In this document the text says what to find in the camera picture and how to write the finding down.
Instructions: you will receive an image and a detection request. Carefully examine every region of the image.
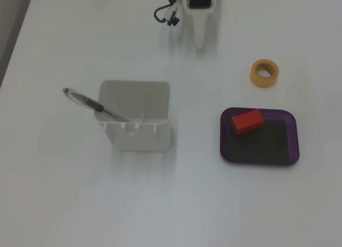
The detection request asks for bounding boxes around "yellow masking tape roll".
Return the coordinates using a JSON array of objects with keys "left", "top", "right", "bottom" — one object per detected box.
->
[{"left": 249, "top": 59, "right": 280, "bottom": 88}]

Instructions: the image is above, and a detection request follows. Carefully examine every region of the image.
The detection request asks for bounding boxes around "red cube block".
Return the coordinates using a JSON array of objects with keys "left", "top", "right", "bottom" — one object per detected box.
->
[{"left": 231, "top": 109, "right": 266, "bottom": 136}]

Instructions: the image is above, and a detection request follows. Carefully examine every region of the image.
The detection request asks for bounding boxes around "white plastic pen holder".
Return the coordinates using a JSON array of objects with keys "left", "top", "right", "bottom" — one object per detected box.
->
[{"left": 94, "top": 80, "right": 172, "bottom": 152}]

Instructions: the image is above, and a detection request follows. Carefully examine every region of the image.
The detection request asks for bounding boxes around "black cable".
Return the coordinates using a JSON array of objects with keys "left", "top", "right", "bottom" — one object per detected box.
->
[{"left": 153, "top": 0, "right": 180, "bottom": 26}]

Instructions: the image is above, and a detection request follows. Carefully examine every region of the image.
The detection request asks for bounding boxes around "purple tray with black mat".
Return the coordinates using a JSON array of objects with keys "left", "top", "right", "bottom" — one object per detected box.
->
[{"left": 219, "top": 106, "right": 300, "bottom": 167}]

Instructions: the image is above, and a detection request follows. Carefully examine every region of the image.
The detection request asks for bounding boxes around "black ballpoint pen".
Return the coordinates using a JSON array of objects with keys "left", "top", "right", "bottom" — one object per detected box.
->
[{"left": 62, "top": 87, "right": 131, "bottom": 123}]

